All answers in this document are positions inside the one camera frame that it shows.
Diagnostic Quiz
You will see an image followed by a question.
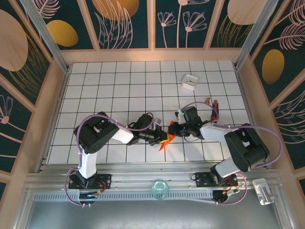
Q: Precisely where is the white square open container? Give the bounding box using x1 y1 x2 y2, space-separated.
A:
181 73 199 92

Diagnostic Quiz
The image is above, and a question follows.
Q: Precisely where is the clear green glass cup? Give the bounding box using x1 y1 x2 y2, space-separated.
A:
151 180 170 200

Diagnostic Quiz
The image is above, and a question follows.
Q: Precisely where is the white plastic clip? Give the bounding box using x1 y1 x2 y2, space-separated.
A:
252 177 278 206

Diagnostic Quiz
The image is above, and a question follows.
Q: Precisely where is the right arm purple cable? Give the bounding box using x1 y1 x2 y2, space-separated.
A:
180 101 285 206

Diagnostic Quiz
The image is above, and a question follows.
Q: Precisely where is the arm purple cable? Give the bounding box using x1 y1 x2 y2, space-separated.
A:
180 101 285 206
64 111 155 208

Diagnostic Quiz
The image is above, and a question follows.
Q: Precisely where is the aluminium table edge rail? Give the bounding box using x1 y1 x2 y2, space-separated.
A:
23 163 285 191

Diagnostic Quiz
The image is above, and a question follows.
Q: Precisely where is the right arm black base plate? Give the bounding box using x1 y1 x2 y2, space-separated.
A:
194 171 238 188

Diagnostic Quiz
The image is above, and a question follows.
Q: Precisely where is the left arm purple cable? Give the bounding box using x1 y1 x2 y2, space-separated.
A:
64 111 155 208

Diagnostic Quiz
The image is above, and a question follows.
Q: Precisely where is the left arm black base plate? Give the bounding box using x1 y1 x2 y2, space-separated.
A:
68 173 112 189

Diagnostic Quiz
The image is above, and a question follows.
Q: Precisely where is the slotted grey cable duct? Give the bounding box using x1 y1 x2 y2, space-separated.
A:
33 190 215 203

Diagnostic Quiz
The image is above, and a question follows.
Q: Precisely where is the aluminium side rail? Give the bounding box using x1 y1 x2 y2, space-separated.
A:
234 65 271 167
35 68 71 174

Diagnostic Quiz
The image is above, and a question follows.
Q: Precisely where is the aluminium frame post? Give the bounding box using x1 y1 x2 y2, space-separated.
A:
20 0 71 72
233 0 279 70

